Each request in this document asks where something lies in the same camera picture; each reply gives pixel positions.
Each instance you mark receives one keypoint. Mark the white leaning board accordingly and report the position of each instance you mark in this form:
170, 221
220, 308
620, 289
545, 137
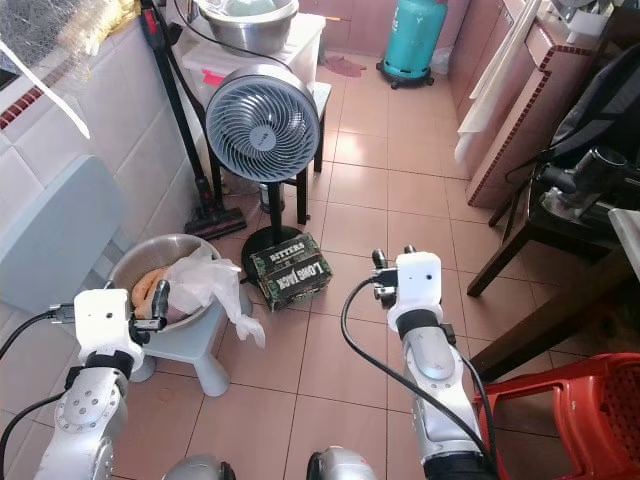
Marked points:
485, 90

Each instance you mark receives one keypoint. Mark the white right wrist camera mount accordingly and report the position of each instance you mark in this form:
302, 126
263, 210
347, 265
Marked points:
418, 280

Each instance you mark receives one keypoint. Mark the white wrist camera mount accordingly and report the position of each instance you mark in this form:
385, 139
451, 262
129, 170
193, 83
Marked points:
105, 320
418, 280

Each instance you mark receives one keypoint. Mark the black handheld appliance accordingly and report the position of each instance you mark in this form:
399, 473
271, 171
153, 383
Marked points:
575, 172

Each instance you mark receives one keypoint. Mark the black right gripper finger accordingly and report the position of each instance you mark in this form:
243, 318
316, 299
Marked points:
379, 262
410, 250

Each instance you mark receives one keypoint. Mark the red plastic stool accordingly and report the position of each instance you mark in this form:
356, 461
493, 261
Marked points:
570, 410

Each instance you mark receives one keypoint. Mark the dark wooden table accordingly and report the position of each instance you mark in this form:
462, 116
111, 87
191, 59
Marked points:
550, 320

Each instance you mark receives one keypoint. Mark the pale grey plastic stool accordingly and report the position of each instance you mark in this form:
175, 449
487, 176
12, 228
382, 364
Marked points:
195, 350

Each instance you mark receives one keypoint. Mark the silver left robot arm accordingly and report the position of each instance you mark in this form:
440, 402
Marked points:
85, 420

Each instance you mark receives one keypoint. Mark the white plastic storage box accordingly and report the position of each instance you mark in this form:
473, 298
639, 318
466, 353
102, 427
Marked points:
310, 45

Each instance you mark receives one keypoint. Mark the black backpack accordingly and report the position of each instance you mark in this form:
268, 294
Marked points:
600, 100

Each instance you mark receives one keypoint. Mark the grey standing fan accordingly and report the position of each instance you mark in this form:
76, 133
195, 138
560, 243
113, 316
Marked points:
263, 125

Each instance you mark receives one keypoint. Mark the pink tiled cabinet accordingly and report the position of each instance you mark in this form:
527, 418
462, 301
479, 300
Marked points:
520, 110

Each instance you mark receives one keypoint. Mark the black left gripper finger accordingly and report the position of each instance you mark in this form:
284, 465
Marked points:
158, 298

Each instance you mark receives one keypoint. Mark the orange food piece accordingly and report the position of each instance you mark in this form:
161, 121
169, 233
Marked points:
150, 283

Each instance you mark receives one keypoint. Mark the black red stick vacuum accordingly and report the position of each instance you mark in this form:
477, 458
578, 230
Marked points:
215, 217

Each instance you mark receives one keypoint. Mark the silver robot right leg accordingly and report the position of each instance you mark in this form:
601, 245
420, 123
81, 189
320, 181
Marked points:
345, 468

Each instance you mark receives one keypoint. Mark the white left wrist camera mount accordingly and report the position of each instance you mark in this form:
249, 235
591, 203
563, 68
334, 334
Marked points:
105, 320

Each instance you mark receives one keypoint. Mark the wide steel basin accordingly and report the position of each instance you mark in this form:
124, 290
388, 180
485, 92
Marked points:
145, 260

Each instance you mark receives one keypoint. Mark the teal gas cylinder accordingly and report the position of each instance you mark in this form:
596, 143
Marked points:
410, 40

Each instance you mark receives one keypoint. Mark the printed green cardboard box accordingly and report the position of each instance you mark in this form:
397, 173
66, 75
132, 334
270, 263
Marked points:
290, 272

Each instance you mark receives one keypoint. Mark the clear white plastic bag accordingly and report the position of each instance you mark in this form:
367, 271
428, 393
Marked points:
210, 290

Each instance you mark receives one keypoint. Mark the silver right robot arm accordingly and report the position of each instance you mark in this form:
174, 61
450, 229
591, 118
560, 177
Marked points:
435, 370

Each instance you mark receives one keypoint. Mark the large deep steel bowl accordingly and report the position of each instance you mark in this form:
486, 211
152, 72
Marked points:
258, 25

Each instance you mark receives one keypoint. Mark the shiny foil mesh sheet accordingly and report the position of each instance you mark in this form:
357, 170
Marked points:
50, 25

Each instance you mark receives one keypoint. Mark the pale grey folded panel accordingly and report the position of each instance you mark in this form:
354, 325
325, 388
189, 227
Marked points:
55, 240

